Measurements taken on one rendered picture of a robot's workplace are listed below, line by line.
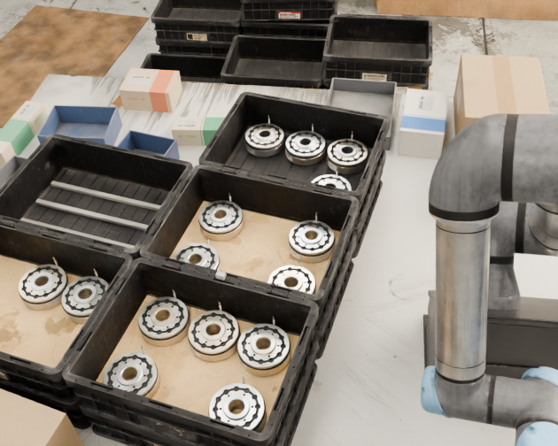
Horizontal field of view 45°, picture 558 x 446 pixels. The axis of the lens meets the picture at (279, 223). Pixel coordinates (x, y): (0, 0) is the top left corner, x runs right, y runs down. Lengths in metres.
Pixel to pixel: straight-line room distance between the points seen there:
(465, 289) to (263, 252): 0.64
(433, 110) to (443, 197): 1.06
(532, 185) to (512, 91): 1.09
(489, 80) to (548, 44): 1.92
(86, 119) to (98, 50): 1.75
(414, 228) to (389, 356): 0.39
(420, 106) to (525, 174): 1.12
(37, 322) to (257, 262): 0.48
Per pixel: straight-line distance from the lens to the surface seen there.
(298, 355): 1.23
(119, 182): 1.74
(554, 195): 0.90
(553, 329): 1.29
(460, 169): 0.90
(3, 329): 1.52
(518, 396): 1.08
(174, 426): 1.25
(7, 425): 1.31
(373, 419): 1.43
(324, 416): 1.43
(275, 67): 2.87
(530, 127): 0.90
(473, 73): 2.02
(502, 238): 1.31
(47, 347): 1.46
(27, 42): 4.12
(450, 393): 1.08
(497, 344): 1.31
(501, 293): 1.32
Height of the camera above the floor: 1.97
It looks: 47 degrees down
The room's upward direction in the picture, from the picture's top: 4 degrees counter-clockwise
